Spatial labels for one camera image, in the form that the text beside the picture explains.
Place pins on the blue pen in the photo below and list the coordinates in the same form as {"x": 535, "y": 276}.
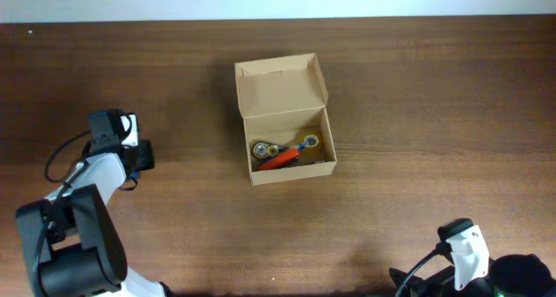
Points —
{"x": 302, "y": 146}

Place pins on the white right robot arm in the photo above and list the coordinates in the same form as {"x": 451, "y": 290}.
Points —
{"x": 472, "y": 271}

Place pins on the brown cardboard box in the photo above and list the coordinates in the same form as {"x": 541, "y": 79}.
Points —
{"x": 278, "y": 98}

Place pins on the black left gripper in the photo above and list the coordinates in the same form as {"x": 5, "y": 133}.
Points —
{"x": 144, "y": 155}

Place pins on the yellow tape roll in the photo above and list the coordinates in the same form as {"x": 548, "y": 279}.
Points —
{"x": 318, "y": 150}

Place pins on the yellow correction tape dispenser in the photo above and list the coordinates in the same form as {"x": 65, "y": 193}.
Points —
{"x": 265, "y": 150}

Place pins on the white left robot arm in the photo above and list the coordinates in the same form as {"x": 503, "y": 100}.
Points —
{"x": 69, "y": 242}

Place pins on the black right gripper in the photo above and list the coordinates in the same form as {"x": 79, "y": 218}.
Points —
{"x": 420, "y": 284}

